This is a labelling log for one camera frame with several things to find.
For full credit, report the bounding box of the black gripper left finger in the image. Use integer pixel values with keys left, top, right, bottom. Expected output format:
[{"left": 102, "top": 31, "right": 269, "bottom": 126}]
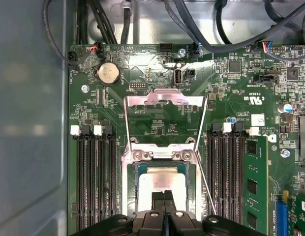
[{"left": 68, "top": 191, "right": 168, "bottom": 236}]

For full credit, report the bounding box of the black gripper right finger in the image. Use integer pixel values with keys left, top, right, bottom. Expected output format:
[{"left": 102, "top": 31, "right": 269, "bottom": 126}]
[{"left": 165, "top": 190, "right": 264, "bottom": 236}]

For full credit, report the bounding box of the silver CPU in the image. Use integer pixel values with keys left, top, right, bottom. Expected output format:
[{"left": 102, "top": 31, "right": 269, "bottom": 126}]
[{"left": 134, "top": 164, "right": 190, "bottom": 215}]

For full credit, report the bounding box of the metal wire locking lever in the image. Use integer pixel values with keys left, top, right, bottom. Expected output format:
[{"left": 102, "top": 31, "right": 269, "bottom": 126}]
[{"left": 194, "top": 148, "right": 217, "bottom": 215}]

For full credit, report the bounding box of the metal socket cover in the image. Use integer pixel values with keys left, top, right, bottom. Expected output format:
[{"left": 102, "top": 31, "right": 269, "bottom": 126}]
[{"left": 123, "top": 88, "right": 209, "bottom": 154}]

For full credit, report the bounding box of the RAM slot with white clip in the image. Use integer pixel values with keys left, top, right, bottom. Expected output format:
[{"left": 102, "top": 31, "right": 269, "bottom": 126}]
[
  {"left": 92, "top": 124, "right": 105, "bottom": 222},
  {"left": 70, "top": 124, "right": 83, "bottom": 231},
  {"left": 221, "top": 122, "right": 233, "bottom": 218}
]

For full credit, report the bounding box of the blue expansion slot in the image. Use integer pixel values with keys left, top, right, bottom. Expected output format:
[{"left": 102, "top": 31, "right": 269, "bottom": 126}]
[{"left": 276, "top": 190, "right": 290, "bottom": 236}]

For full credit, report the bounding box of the green RAM stick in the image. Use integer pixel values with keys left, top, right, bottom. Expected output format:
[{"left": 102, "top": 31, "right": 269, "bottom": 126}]
[{"left": 244, "top": 136, "right": 269, "bottom": 236}]

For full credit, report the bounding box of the green motherboard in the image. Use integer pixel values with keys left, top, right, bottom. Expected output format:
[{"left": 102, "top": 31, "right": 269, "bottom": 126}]
[{"left": 67, "top": 43, "right": 305, "bottom": 236}]

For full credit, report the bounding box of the metal USB port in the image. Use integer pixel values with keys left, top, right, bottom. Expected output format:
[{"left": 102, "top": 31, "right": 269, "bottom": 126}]
[{"left": 172, "top": 61, "right": 185, "bottom": 89}]

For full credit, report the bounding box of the silver coin battery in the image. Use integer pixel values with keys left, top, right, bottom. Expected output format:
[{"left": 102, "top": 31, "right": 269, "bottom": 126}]
[{"left": 96, "top": 61, "right": 122, "bottom": 87}]

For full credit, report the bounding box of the black open PC case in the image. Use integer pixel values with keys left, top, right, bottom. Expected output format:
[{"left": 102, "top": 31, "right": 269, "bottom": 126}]
[{"left": 0, "top": 0, "right": 305, "bottom": 236}]

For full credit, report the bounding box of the grey cable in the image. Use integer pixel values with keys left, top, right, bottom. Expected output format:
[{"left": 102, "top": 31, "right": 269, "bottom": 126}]
[{"left": 164, "top": 0, "right": 305, "bottom": 54}]

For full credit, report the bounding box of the black cable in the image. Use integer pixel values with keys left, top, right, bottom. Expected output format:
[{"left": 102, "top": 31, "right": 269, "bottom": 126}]
[
  {"left": 120, "top": 3, "right": 133, "bottom": 45},
  {"left": 264, "top": 0, "right": 305, "bottom": 24},
  {"left": 43, "top": 0, "right": 94, "bottom": 66},
  {"left": 90, "top": 0, "right": 118, "bottom": 45},
  {"left": 214, "top": 0, "right": 233, "bottom": 45}
]

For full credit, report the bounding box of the red blue wire plug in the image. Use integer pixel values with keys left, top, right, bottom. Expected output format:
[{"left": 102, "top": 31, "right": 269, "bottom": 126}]
[{"left": 261, "top": 41, "right": 273, "bottom": 54}]

